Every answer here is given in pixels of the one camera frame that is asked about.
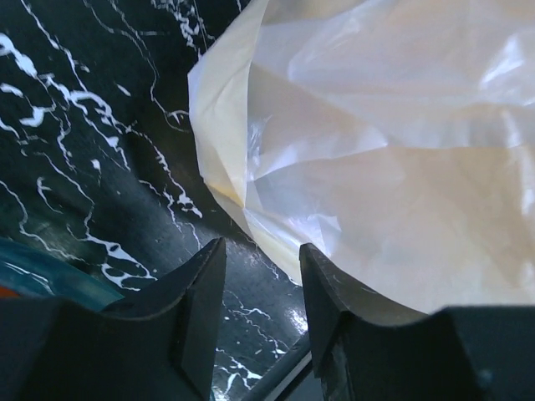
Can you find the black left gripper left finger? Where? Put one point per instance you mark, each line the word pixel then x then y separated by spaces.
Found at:
pixel 157 343

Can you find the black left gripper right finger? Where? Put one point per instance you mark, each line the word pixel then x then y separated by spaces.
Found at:
pixel 365 346

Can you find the detached white trash bag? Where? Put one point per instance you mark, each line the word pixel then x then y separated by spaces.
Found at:
pixel 395 136

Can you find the clear blue plastic tub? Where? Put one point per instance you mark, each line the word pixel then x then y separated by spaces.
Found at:
pixel 29 272

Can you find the orange black mug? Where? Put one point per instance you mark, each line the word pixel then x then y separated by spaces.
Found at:
pixel 7 292

